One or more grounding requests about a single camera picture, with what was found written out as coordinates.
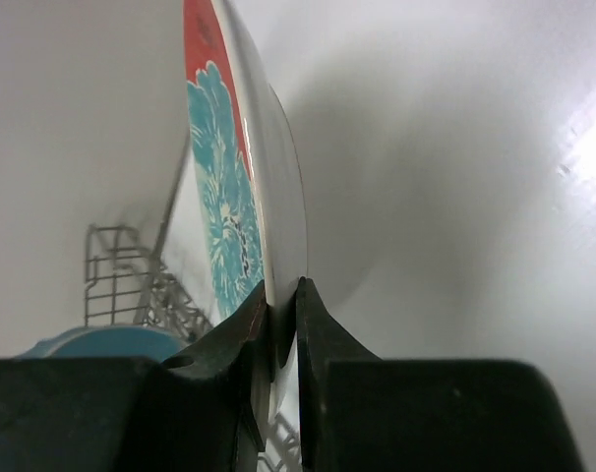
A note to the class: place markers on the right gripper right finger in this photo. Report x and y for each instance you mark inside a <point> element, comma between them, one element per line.
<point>359,412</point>

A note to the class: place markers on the dark teal scalloped plate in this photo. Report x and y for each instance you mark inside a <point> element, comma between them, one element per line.
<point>124,340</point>

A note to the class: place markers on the grey wire dish rack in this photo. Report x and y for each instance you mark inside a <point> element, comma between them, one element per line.
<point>160,301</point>

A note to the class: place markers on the red and teal floral plate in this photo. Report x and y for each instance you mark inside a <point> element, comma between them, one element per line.
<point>248,180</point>

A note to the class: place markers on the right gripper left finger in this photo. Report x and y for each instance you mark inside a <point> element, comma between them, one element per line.
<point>106,413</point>

